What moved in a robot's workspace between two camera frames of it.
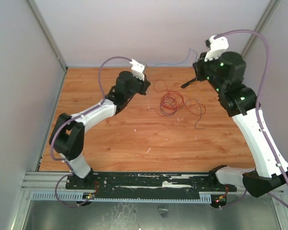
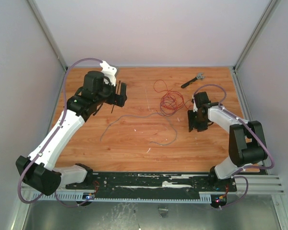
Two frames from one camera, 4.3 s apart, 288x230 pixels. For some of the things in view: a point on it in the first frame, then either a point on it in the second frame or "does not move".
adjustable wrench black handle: [187, 83] does not move
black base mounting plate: [147, 182] does not move
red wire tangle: [172, 102] does not move
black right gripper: [198, 71] to [197, 122]
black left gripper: [145, 85] to [114, 99]
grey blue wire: [181, 61] to [165, 144]
